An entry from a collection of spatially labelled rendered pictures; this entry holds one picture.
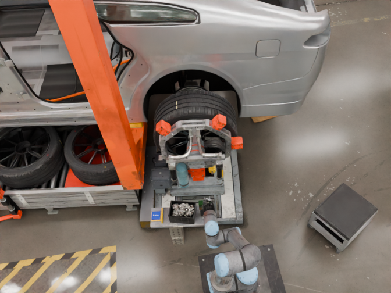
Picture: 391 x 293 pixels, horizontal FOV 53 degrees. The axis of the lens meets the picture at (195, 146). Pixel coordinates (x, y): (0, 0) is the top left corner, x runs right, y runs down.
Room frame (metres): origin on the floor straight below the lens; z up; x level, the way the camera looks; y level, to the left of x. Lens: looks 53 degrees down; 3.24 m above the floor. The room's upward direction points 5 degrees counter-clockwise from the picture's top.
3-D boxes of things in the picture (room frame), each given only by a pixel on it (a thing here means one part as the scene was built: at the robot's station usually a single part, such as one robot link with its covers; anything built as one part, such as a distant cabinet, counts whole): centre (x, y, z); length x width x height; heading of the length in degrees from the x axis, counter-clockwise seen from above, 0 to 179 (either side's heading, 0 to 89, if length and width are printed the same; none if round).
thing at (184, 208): (1.42, 0.15, 0.51); 0.20 x 0.14 x 0.13; 79
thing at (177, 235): (1.42, 0.22, 0.21); 0.10 x 0.10 x 0.42; 87
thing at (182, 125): (1.80, 0.00, 0.85); 0.54 x 0.07 x 0.54; 87
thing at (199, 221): (1.42, 0.19, 0.44); 0.43 x 0.17 x 0.03; 87
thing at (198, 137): (1.68, -0.09, 1.03); 0.19 x 0.18 x 0.11; 177
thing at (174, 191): (1.98, 0.01, 0.13); 0.50 x 0.36 x 0.10; 87
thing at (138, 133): (2.08, 0.52, 0.69); 0.52 x 0.17 x 0.35; 177
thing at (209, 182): (1.97, -0.01, 0.32); 0.40 x 0.30 x 0.28; 87
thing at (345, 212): (1.41, -1.18, 0.17); 0.43 x 0.36 x 0.34; 127
